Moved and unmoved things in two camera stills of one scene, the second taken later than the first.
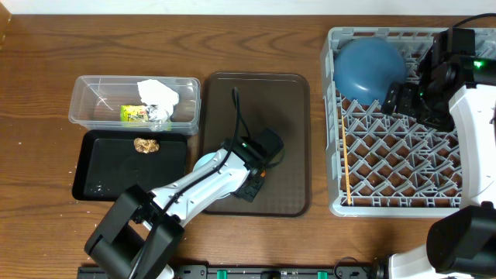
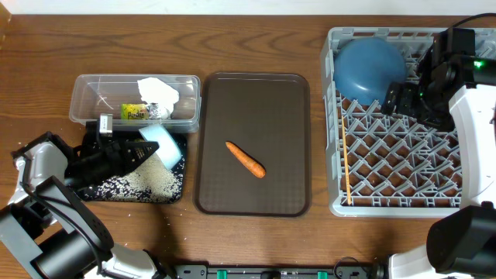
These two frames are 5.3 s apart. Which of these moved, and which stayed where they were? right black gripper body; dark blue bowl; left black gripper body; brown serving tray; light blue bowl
Moved: light blue bowl; left black gripper body
Stayed: brown serving tray; dark blue bowl; right black gripper body
